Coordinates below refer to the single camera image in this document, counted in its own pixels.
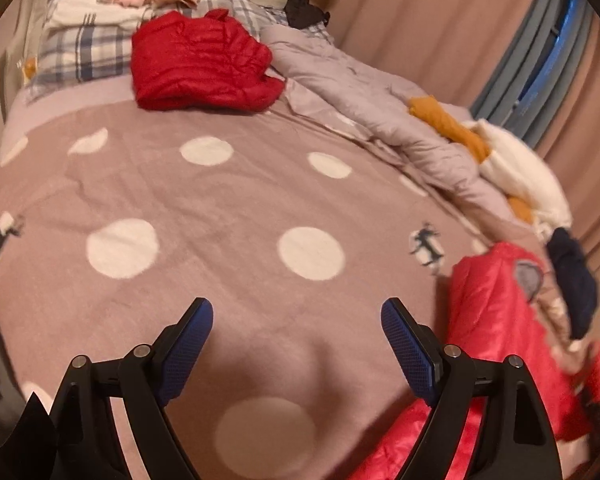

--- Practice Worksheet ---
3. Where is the mustard yellow garment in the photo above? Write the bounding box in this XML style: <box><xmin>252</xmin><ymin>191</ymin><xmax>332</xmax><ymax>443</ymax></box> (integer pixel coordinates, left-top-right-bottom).
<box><xmin>407</xmin><ymin>96</ymin><xmax>536</xmax><ymax>223</ymax></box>

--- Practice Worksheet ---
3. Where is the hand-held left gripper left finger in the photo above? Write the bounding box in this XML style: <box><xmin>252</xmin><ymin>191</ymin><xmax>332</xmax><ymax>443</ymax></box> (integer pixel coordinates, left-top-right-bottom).
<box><xmin>47</xmin><ymin>297</ymin><xmax>214</xmax><ymax>480</ymax></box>

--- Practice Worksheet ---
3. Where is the black garment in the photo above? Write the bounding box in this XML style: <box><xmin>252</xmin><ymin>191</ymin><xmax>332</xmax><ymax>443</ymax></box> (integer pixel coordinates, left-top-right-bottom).
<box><xmin>284</xmin><ymin>0</ymin><xmax>331</xmax><ymax>28</ymax></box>

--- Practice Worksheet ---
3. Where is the grey duvet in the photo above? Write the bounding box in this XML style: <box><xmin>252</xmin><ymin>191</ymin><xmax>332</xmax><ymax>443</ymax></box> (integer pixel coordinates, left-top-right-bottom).
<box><xmin>260</xmin><ymin>25</ymin><xmax>518</xmax><ymax>221</ymax></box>

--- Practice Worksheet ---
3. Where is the blue-grey curtain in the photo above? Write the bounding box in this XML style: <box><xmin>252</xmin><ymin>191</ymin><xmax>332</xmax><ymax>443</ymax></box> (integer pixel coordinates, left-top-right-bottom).
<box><xmin>470</xmin><ymin>0</ymin><xmax>593</xmax><ymax>148</ymax></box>

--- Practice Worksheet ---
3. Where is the white fleece garment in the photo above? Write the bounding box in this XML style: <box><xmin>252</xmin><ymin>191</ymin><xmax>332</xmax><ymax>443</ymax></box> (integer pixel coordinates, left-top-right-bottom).
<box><xmin>472</xmin><ymin>119</ymin><xmax>573</xmax><ymax>233</ymax></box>

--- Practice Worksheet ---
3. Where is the white striped cloth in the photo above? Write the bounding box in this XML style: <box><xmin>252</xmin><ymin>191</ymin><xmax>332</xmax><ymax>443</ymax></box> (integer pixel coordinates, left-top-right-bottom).
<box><xmin>45</xmin><ymin>0</ymin><xmax>156</xmax><ymax>31</ymax></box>

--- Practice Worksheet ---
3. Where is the navy garment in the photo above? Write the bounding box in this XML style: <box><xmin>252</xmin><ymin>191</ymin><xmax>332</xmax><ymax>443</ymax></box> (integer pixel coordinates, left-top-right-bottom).
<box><xmin>547</xmin><ymin>227</ymin><xmax>598</xmax><ymax>341</ymax></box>

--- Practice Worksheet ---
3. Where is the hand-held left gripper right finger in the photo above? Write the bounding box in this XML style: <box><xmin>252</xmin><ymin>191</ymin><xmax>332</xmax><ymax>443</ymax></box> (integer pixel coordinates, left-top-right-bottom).
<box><xmin>380</xmin><ymin>297</ymin><xmax>563</xmax><ymax>480</ymax></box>

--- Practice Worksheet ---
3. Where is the pink-red down jacket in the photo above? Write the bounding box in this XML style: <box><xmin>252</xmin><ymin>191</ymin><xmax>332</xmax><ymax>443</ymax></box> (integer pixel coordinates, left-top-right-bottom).
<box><xmin>345</xmin><ymin>242</ymin><xmax>600</xmax><ymax>480</ymax></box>

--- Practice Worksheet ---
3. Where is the plaid pillow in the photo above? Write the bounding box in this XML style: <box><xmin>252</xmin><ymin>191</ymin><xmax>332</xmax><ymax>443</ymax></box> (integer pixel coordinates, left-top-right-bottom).
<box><xmin>27</xmin><ymin>0</ymin><xmax>291</xmax><ymax>106</ymax></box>

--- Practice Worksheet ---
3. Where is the polka dot blanket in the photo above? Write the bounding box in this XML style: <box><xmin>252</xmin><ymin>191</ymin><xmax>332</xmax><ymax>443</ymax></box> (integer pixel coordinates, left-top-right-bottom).
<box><xmin>0</xmin><ymin>85</ymin><xmax>556</xmax><ymax>480</ymax></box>

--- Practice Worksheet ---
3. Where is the dark red folded down jacket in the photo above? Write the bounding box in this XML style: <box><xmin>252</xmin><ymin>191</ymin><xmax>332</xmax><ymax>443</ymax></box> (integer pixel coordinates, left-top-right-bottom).
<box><xmin>131</xmin><ymin>9</ymin><xmax>287</xmax><ymax>112</ymax></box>

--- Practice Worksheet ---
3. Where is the pink curtain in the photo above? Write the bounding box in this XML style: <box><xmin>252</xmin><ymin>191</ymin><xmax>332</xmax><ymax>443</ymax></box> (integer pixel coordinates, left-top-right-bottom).
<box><xmin>325</xmin><ymin>0</ymin><xmax>600</xmax><ymax>311</ymax></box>

